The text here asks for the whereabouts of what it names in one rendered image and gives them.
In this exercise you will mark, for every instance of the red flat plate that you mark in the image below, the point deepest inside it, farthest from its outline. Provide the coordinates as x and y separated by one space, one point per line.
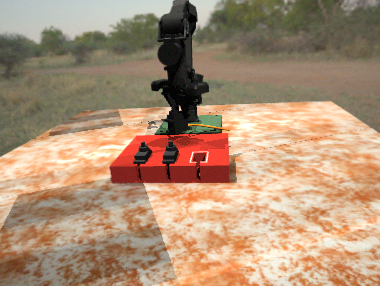
181 158

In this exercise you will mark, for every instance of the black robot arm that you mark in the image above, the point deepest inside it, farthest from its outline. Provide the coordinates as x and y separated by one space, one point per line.
177 28

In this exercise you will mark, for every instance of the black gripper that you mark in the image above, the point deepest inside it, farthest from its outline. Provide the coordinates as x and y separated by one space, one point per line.
171 87

